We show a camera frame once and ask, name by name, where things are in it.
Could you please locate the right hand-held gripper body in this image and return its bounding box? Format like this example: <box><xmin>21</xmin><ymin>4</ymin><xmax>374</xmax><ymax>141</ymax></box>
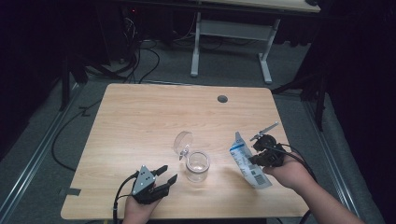
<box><xmin>249</xmin><ymin>121</ymin><xmax>286</xmax><ymax>167</ymax></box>

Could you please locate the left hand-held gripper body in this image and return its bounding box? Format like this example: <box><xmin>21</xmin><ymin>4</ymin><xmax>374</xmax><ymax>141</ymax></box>
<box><xmin>131</xmin><ymin>164</ymin><xmax>166</xmax><ymax>205</ymax></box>

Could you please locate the white and blue pouch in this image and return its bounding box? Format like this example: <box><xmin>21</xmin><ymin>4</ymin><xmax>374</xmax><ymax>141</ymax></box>
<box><xmin>229</xmin><ymin>131</ymin><xmax>273</xmax><ymax>189</ymax></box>

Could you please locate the clear glass jar with lid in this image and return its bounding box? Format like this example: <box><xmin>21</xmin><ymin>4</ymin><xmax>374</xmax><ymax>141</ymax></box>
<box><xmin>173</xmin><ymin>130</ymin><xmax>211</xmax><ymax>184</ymax></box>

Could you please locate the person's left hand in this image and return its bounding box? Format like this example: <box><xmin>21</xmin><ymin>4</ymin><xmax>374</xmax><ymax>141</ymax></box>
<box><xmin>122</xmin><ymin>195</ymin><xmax>162</xmax><ymax>224</ymax></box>

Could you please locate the person's right hand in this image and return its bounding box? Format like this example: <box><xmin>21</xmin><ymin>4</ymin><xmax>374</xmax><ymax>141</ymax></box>
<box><xmin>262</xmin><ymin>153</ymin><xmax>316</xmax><ymax>190</ymax></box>

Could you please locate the black metal stand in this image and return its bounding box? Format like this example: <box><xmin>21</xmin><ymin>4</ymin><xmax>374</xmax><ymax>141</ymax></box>
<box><xmin>270</xmin><ymin>71</ymin><xmax>328</xmax><ymax>132</ymax></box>
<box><xmin>59</xmin><ymin>52</ymin><xmax>90</xmax><ymax>111</ymax></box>

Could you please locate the grey tape strip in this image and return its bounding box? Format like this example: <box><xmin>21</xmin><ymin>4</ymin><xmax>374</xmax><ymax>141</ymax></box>
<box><xmin>59</xmin><ymin>187</ymin><xmax>82</xmax><ymax>197</ymax></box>

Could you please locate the left hand-held gripper cable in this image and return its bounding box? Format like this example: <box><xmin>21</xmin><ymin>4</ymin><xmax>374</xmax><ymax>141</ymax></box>
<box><xmin>112</xmin><ymin>170</ymin><xmax>140</xmax><ymax>224</ymax></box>

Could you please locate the hand-held gripper cable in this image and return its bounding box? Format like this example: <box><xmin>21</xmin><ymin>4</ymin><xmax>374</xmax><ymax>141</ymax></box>
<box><xmin>112</xmin><ymin>170</ymin><xmax>140</xmax><ymax>224</ymax></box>
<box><xmin>270</xmin><ymin>143</ymin><xmax>318</xmax><ymax>224</ymax></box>

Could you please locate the right hand-held gripper cable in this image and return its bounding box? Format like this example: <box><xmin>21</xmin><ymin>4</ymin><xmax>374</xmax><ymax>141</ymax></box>
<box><xmin>270</xmin><ymin>143</ymin><xmax>318</xmax><ymax>224</ymax></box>

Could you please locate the metal floor rail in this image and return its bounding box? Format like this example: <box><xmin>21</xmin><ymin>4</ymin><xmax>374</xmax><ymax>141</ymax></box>
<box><xmin>0</xmin><ymin>83</ymin><xmax>85</xmax><ymax>218</ymax></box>
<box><xmin>303</xmin><ymin>99</ymin><xmax>363</xmax><ymax>224</ymax></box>

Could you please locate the black floor cable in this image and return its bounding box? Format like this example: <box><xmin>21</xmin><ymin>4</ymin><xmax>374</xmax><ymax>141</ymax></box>
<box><xmin>50</xmin><ymin>99</ymin><xmax>104</xmax><ymax>172</ymax></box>

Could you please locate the bundle of black cables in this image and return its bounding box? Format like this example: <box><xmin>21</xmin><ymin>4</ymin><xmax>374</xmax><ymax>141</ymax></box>
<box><xmin>120</xmin><ymin>15</ymin><xmax>162</xmax><ymax>85</ymax></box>

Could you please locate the white metal frame desk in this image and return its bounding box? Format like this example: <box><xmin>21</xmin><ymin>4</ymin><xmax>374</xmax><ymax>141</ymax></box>
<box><xmin>190</xmin><ymin>0</ymin><xmax>321</xmax><ymax>85</ymax></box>

